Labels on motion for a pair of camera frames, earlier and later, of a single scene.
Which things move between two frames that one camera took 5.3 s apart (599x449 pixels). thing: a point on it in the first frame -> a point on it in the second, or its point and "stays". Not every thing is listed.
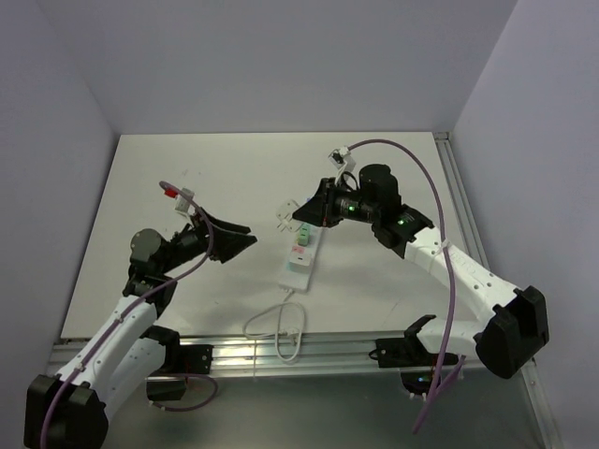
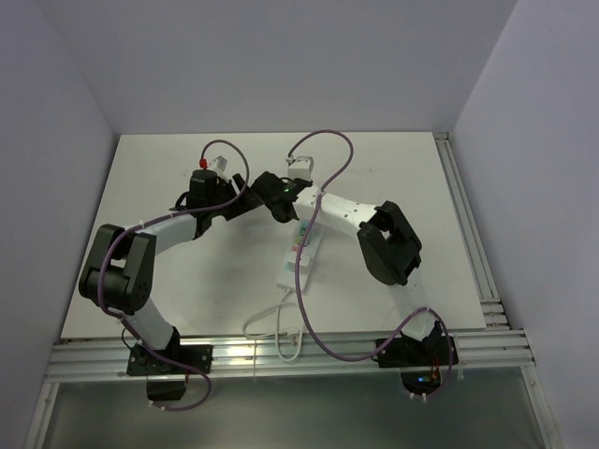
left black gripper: x=228 y=244 -> x=242 y=203
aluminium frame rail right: x=460 y=198 stays
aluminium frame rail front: x=291 y=357 stays
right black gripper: x=320 y=210 -> x=288 y=182
